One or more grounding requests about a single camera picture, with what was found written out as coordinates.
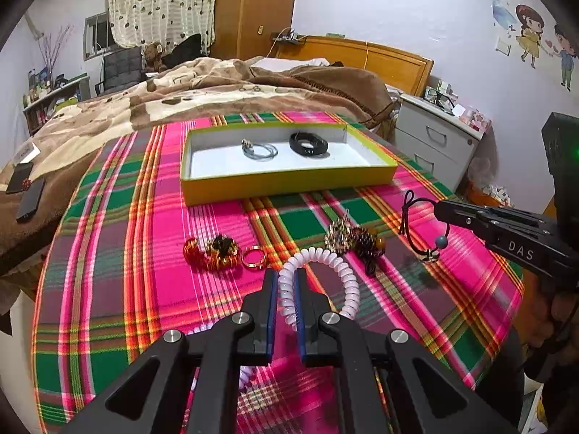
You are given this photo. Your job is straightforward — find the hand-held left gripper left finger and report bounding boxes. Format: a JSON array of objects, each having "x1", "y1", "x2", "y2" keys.
[{"x1": 59, "y1": 269, "x2": 279, "y2": 434}]

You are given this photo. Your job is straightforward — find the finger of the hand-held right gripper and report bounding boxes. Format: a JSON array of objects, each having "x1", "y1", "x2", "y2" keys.
[
  {"x1": 434, "y1": 201, "x2": 503, "y2": 241},
  {"x1": 452, "y1": 199, "x2": 556, "y2": 237}
]

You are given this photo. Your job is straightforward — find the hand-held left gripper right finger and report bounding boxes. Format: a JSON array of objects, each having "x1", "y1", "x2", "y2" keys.
[{"x1": 294, "y1": 268, "x2": 521, "y2": 434}]

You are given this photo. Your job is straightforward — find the black beaded hair tie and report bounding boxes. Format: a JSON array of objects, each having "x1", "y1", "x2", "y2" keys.
[{"x1": 400, "y1": 190, "x2": 449, "y2": 264}]

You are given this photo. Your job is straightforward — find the gold ring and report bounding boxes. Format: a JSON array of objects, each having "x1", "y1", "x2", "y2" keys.
[{"x1": 241, "y1": 245, "x2": 269, "y2": 271}]

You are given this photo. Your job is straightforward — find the white spiral hair tie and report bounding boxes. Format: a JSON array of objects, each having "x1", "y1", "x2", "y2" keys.
[{"x1": 187, "y1": 248, "x2": 360, "y2": 394}]

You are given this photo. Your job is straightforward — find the gold spiky bracelet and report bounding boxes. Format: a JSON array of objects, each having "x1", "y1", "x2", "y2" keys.
[{"x1": 325, "y1": 217, "x2": 358, "y2": 258}]

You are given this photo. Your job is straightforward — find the red gold beaded bracelet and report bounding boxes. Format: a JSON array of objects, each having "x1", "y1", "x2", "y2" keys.
[{"x1": 183, "y1": 235, "x2": 240, "y2": 273}]

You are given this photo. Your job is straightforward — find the dark amber beaded bracelet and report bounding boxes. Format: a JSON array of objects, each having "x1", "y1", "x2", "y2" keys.
[{"x1": 350, "y1": 228, "x2": 387, "y2": 277}]

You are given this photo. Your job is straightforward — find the yellow cardboard box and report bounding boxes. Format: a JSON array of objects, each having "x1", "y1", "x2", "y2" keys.
[{"x1": 180, "y1": 121, "x2": 399, "y2": 207}]

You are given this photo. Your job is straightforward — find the black wristband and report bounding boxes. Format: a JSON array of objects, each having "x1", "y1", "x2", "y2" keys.
[{"x1": 289, "y1": 131, "x2": 329, "y2": 158}]

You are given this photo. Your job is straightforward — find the silver bangle with charm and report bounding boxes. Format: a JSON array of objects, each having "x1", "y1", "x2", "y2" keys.
[{"x1": 241, "y1": 138, "x2": 278, "y2": 162}]

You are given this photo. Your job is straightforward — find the person's right hand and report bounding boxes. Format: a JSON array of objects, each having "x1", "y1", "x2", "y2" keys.
[{"x1": 524, "y1": 276, "x2": 571, "y2": 359}]

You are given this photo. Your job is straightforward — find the white nightstand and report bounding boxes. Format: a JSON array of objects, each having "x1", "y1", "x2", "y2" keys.
[{"x1": 391, "y1": 93, "x2": 491, "y2": 195}]

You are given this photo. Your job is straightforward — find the pink box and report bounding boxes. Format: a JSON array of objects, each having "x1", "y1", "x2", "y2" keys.
[{"x1": 461, "y1": 106, "x2": 491, "y2": 130}]

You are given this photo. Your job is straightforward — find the pink green plaid tablecloth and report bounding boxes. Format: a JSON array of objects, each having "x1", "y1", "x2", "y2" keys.
[{"x1": 31, "y1": 111, "x2": 528, "y2": 434}]

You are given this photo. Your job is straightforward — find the wooden bed headboard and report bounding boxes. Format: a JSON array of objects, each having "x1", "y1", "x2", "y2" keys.
[{"x1": 276, "y1": 35, "x2": 435, "y2": 95}]

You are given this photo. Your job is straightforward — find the white pillow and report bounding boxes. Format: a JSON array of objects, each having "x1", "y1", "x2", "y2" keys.
[{"x1": 260, "y1": 56, "x2": 331, "y2": 73}]

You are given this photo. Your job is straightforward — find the brown paw print blanket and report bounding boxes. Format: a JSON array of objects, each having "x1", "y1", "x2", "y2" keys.
[{"x1": 0, "y1": 56, "x2": 394, "y2": 272}]

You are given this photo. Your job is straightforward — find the power strip with chargers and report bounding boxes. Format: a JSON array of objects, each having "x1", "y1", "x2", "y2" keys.
[{"x1": 270, "y1": 29, "x2": 308, "y2": 46}]

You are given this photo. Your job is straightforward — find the black phone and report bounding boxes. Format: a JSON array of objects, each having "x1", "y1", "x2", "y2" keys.
[{"x1": 16, "y1": 177, "x2": 47, "y2": 223}]

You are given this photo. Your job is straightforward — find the black clothing pile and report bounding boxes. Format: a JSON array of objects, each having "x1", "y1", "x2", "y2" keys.
[{"x1": 162, "y1": 33, "x2": 202, "y2": 68}]

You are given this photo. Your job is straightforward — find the brown teddy bear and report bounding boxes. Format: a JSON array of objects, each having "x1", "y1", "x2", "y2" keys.
[{"x1": 144, "y1": 42, "x2": 167, "y2": 73}]

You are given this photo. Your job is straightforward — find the phone with red charm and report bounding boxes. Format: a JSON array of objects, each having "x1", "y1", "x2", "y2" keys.
[{"x1": 5, "y1": 163, "x2": 34, "y2": 194}]

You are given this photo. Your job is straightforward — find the black chair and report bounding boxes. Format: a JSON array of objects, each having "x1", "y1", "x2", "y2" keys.
[{"x1": 95, "y1": 46, "x2": 145, "y2": 95}]

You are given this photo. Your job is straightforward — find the white paper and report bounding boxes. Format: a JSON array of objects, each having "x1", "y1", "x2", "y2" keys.
[{"x1": 13, "y1": 141, "x2": 41, "y2": 166}]

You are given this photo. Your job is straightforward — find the wooden wardrobe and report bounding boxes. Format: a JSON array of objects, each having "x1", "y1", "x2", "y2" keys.
[{"x1": 210, "y1": 0, "x2": 300, "y2": 60}]

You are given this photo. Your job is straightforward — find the white shelf with bottles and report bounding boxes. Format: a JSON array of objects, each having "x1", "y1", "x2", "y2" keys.
[{"x1": 22, "y1": 75, "x2": 91, "y2": 136}]

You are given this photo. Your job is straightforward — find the heart pattern curtain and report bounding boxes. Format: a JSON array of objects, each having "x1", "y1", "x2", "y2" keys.
[{"x1": 106, "y1": 0, "x2": 217, "y2": 48}]

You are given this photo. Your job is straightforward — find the window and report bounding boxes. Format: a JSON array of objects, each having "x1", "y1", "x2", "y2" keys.
[{"x1": 84, "y1": 11, "x2": 114, "y2": 59}]

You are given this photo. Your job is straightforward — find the purple flower branches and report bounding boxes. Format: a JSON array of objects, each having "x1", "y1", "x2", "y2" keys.
[{"x1": 38, "y1": 25, "x2": 73, "y2": 82}]

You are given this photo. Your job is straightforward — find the cartoon wall sticker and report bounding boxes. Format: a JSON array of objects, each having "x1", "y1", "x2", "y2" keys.
[{"x1": 466, "y1": 0, "x2": 579, "y2": 93}]

